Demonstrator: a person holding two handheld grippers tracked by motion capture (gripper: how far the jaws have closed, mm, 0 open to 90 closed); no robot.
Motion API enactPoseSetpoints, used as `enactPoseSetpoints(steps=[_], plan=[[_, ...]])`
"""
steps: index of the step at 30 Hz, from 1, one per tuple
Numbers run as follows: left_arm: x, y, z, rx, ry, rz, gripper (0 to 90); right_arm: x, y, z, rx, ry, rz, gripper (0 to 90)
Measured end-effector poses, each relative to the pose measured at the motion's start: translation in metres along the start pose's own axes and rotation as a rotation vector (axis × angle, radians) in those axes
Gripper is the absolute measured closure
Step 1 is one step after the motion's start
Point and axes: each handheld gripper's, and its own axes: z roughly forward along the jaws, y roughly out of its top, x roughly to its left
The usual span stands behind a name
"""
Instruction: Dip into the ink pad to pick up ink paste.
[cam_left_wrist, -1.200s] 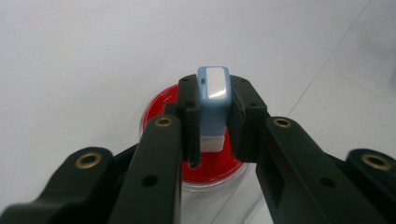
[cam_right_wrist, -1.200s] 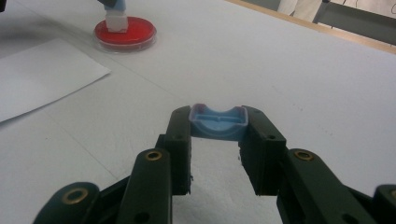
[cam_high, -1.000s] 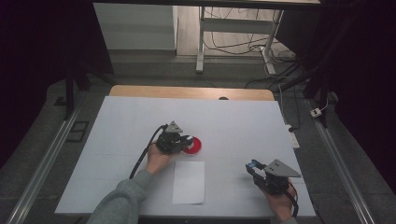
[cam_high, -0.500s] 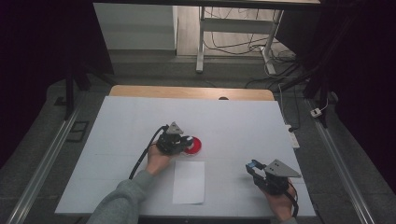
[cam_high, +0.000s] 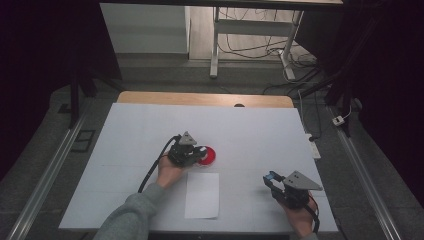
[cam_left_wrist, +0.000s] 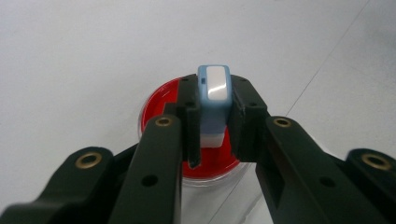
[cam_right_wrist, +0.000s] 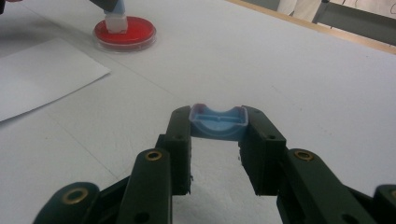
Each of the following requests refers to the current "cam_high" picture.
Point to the black floor frame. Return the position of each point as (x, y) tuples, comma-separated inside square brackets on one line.
[(83, 140)]

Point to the person's left hand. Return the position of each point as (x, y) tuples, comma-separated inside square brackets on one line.
[(168, 175)]

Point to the white power strip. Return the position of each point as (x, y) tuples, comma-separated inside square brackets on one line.
[(314, 148)]

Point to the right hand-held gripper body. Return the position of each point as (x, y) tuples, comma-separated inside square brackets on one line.
[(295, 196)]

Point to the black metal stand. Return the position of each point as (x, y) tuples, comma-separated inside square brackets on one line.
[(74, 96), (336, 90)]

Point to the person's right hand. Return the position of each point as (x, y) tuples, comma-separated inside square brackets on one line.
[(300, 220)]

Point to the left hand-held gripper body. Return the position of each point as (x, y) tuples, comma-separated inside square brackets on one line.
[(181, 155)]

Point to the small white adapter box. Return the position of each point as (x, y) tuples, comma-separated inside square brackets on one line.
[(338, 120)]

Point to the wooden table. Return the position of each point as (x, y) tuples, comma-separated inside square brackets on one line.
[(200, 99)]

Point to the white desk frame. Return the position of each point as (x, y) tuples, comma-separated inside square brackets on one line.
[(253, 27)]

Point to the aluminium floor rail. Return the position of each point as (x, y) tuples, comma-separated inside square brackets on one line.
[(46, 176), (363, 173)]

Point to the white paper sheet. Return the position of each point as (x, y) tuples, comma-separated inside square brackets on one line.
[(202, 196)]

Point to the large white table cover board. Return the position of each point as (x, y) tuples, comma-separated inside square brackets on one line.
[(233, 130)]

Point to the white cabinet panel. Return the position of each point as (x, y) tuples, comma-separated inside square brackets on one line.
[(146, 28)]

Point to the round red ink pad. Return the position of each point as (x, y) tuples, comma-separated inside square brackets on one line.
[(210, 156)]

